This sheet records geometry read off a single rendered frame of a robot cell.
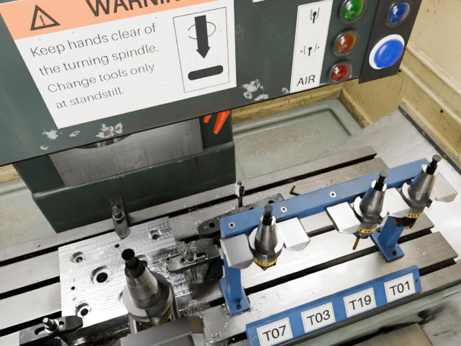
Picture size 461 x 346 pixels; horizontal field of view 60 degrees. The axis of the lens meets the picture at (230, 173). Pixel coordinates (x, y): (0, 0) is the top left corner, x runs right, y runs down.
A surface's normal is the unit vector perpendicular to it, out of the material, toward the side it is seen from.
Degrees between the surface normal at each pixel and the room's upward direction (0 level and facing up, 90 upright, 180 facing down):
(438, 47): 90
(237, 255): 0
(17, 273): 0
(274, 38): 90
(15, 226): 0
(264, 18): 90
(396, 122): 24
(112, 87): 90
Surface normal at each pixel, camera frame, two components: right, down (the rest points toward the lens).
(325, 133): -0.04, -0.65
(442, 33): -0.96, 0.22
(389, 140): -0.43, -0.48
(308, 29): 0.32, 0.72
